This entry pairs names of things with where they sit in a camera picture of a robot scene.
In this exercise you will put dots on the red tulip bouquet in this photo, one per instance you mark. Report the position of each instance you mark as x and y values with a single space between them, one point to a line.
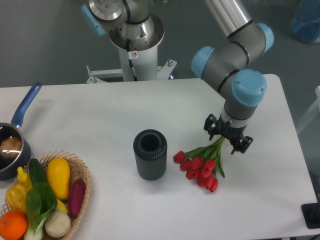
203 164

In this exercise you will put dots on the dark grey ribbed vase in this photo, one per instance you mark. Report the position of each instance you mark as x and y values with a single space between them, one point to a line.
150 149

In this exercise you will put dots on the black device at edge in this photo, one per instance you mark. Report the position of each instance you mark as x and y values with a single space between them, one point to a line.
311 214

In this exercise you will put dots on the dark green cucumber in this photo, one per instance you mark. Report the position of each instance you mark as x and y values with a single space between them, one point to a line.
36 172

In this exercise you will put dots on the orange fruit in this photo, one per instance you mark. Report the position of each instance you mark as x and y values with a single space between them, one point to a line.
13 225

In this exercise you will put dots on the woven wicker basket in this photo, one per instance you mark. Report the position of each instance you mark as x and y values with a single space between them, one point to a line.
78 170

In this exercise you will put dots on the white frame at right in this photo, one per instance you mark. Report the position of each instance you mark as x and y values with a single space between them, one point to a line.
311 113

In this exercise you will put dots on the small yellow banana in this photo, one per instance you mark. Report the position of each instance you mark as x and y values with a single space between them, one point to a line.
24 178

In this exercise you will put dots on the yellow squash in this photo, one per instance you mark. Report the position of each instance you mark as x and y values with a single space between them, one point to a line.
58 177

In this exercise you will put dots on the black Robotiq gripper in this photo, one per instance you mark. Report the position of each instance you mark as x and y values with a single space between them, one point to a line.
235 135

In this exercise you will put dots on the beige round mushroom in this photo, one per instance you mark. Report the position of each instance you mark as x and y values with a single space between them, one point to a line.
58 224

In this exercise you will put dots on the green bok choy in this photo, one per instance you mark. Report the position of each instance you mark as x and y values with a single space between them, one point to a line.
40 202

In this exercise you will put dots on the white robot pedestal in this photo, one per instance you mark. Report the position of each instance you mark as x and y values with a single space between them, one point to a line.
137 46

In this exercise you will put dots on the brown bun in saucepan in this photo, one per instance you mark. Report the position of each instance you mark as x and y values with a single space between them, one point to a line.
11 147

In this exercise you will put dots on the yellow bell pepper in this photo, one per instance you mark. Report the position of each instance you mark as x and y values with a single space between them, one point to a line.
16 198

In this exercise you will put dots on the purple sweet potato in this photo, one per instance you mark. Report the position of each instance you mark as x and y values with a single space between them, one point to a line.
76 197

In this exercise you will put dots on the blue handled saucepan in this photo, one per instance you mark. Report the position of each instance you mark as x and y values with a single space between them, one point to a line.
8 166

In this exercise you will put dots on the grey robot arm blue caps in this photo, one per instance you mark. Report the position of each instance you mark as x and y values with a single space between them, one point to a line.
225 70

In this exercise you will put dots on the blue translucent container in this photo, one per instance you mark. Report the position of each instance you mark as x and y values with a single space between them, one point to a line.
305 24

